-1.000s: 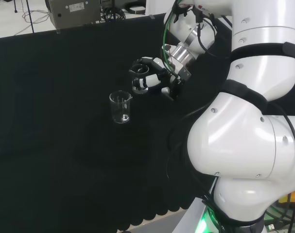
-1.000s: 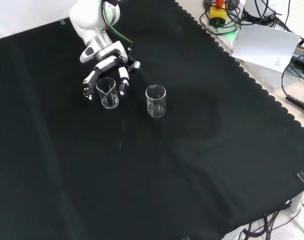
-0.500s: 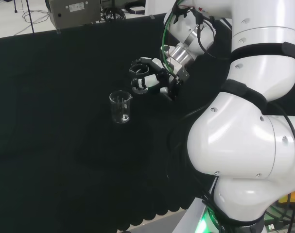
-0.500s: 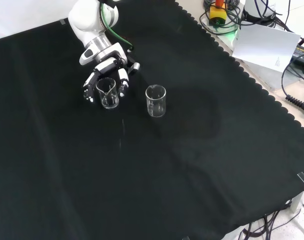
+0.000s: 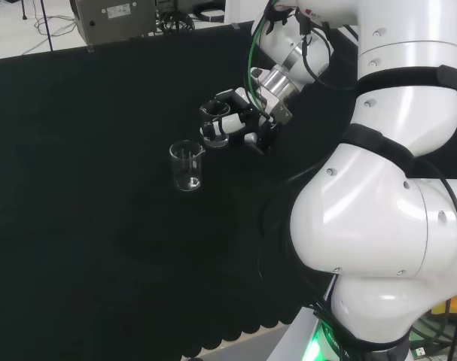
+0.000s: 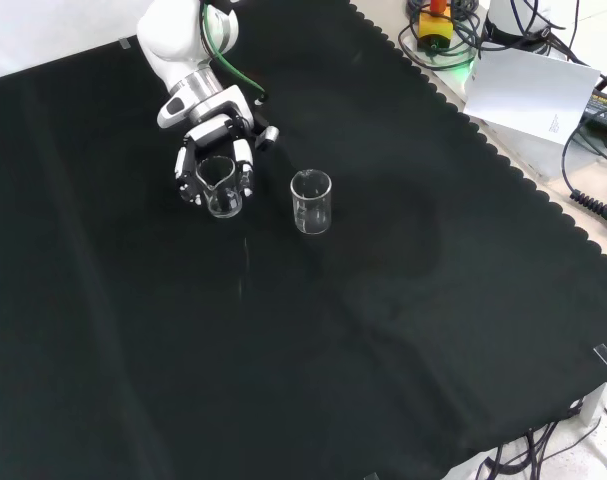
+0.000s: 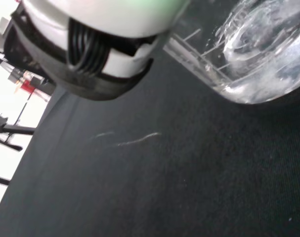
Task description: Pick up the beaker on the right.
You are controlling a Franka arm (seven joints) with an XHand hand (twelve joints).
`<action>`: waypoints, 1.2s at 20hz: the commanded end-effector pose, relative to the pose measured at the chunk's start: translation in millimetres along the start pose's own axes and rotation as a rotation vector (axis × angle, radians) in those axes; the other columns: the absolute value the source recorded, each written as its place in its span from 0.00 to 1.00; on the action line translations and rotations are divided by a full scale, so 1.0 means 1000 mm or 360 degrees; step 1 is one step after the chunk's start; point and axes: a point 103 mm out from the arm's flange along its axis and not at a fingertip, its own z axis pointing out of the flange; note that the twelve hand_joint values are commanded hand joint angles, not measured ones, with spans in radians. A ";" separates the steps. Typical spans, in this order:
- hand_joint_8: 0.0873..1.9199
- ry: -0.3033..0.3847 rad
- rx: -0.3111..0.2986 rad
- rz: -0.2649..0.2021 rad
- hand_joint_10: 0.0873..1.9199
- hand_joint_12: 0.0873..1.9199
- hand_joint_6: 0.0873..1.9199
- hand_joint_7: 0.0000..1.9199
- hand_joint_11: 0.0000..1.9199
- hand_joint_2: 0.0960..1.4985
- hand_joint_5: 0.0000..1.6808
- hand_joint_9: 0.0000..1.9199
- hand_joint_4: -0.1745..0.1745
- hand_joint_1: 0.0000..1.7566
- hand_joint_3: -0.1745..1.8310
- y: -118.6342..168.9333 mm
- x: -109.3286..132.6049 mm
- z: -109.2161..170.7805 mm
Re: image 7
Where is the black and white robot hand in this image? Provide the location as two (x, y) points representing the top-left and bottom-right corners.
(3, 0), (191, 101)

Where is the red and grey fixture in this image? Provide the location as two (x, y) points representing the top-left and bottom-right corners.
(8, 69), (51, 102)

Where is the black cloth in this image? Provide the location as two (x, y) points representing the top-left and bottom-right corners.
(0, 0), (300, 237)

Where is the black camera tripod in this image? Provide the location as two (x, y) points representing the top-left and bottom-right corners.
(0, 112), (35, 152)

